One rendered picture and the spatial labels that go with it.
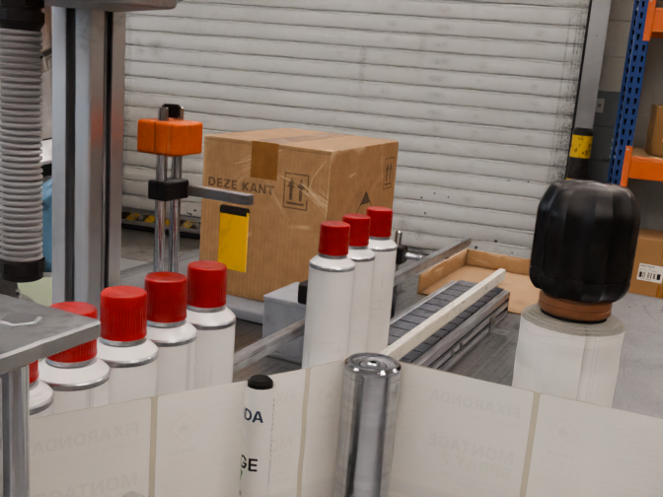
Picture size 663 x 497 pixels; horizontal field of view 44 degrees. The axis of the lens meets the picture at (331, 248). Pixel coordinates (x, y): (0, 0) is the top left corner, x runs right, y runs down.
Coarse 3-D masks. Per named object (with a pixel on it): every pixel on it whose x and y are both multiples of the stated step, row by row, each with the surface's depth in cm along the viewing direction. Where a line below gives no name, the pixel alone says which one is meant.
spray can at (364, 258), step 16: (352, 224) 94; (368, 224) 95; (352, 240) 95; (368, 240) 96; (352, 256) 94; (368, 256) 95; (368, 272) 95; (368, 288) 96; (352, 304) 95; (368, 304) 97; (352, 320) 96; (368, 320) 98; (352, 336) 96; (352, 352) 97
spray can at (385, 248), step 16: (368, 208) 101; (384, 208) 102; (384, 224) 101; (384, 240) 101; (384, 256) 101; (384, 272) 101; (384, 288) 102; (384, 304) 102; (384, 320) 103; (368, 336) 103; (384, 336) 104
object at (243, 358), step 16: (464, 240) 148; (432, 256) 133; (400, 272) 121; (416, 272) 127; (304, 320) 95; (272, 336) 89; (288, 336) 91; (240, 352) 84; (256, 352) 85; (240, 368) 83
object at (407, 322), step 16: (448, 288) 146; (464, 288) 147; (496, 288) 149; (432, 304) 136; (448, 304) 136; (480, 304) 138; (400, 320) 125; (416, 320) 126; (464, 320) 129; (400, 336) 118; (432, 336) 119; (416, 352) 112
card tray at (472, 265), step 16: (464, 256) 183; (480, 256) 183; (496, 256) 182; (512, 256) 180; (432, 272) 165; (448, 272) 175; (464, 272) 178; (480, 272) 179; (512, 272) 181; (528, 272) 179; (432, 288) 163; (512, 288) 168; (528, 288) 169; (512, 304) 156; (528, 304) 157
